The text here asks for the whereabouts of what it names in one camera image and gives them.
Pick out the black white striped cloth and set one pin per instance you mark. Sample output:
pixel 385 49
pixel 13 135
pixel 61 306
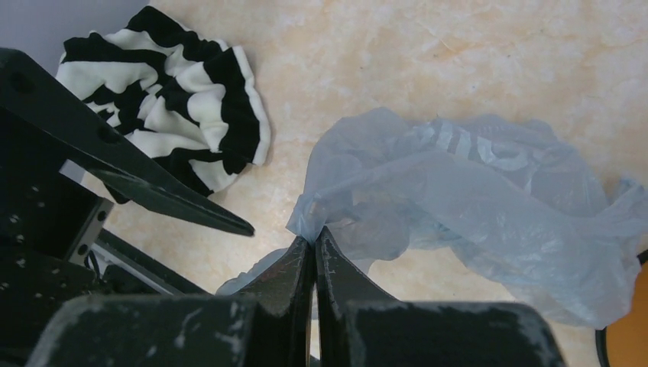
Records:
pixel 188 102

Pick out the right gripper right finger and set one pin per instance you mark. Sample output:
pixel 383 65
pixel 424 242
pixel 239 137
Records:
pixel 360 324

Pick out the translucent blue plastic trash bag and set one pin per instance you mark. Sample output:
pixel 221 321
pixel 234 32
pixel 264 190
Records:
pixel 514 203

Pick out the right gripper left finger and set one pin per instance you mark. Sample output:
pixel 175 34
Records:
pixel 266 323

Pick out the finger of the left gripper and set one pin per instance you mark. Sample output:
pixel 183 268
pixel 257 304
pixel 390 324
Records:
pixel 47 109

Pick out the orange gold-rimmed trash bin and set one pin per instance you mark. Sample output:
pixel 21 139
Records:
pixel 624 343

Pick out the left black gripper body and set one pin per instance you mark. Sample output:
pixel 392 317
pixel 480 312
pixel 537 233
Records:
pixel 54 246

